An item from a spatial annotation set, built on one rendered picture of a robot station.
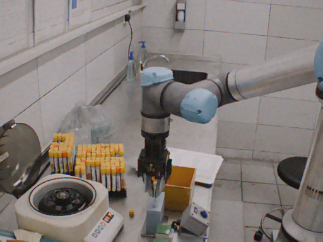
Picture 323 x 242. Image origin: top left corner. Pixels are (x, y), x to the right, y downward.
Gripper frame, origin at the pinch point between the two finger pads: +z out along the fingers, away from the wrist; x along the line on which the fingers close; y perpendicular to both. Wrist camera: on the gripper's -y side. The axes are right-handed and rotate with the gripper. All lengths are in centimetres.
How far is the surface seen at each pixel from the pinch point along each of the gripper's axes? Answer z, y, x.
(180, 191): 6.7, -11.8, 6.6
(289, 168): 37, -88, 61
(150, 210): 5.3, 2.0, -0.8
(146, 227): 14.2, -1.0, -2.5
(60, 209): 4.7, 7.4, -25.6
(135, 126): 15, -77, -20
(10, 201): 15, -5, -50
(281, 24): -22, -219, 70
